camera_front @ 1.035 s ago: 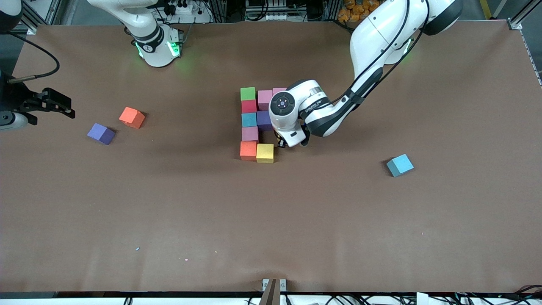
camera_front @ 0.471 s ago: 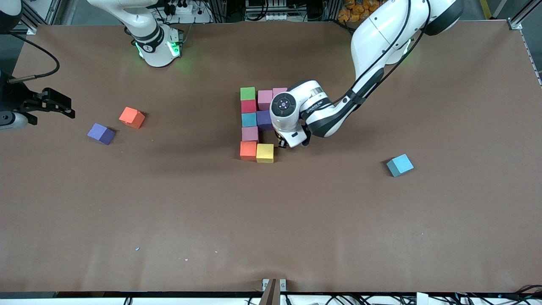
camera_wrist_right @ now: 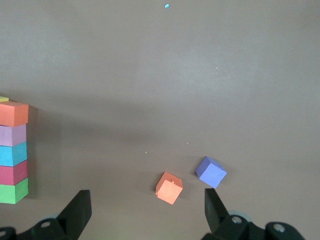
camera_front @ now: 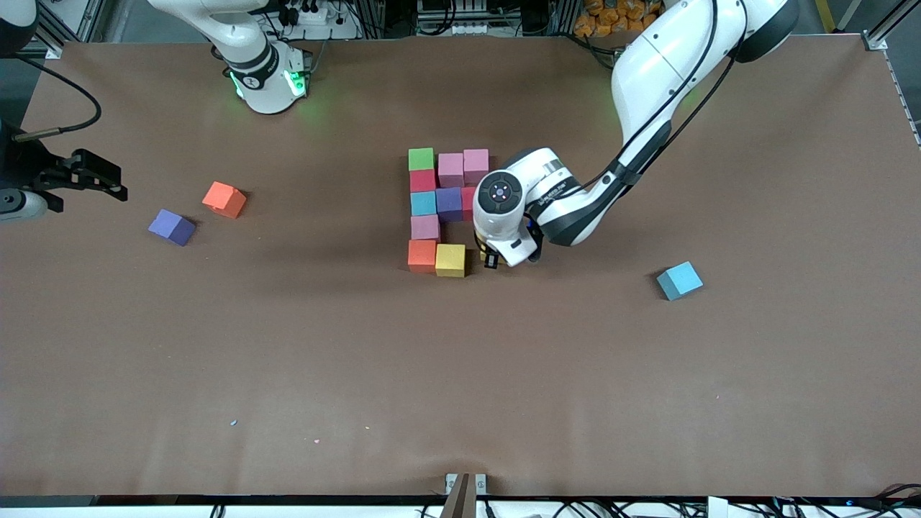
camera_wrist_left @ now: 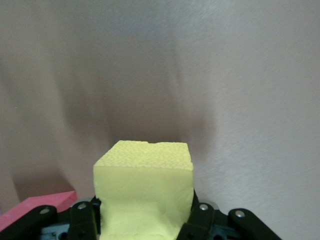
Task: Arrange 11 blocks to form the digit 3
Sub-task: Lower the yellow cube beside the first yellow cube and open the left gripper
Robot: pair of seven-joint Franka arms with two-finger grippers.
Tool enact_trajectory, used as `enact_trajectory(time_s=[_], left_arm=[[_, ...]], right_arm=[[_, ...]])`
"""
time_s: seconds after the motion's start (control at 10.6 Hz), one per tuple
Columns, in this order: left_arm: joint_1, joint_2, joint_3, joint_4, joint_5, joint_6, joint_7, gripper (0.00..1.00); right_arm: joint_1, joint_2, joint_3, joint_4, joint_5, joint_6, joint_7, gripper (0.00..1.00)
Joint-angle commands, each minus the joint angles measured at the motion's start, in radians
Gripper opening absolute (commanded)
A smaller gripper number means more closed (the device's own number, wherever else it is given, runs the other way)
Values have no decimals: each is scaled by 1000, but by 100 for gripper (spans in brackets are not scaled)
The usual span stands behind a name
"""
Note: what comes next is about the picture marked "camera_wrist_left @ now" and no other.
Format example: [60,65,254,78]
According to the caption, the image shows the red foam cube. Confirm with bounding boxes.
[0,190,77,228]

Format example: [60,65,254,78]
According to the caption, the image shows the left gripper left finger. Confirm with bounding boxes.
[0,196,102,240]

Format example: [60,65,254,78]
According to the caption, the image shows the yellow foam cube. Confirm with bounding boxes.
[92,139,195,240]

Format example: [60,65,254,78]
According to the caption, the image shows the brown table cover sheet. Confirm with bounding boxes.
[0,0,320,240]

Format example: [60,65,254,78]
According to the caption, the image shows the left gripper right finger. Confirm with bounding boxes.
[178,192,283,240]

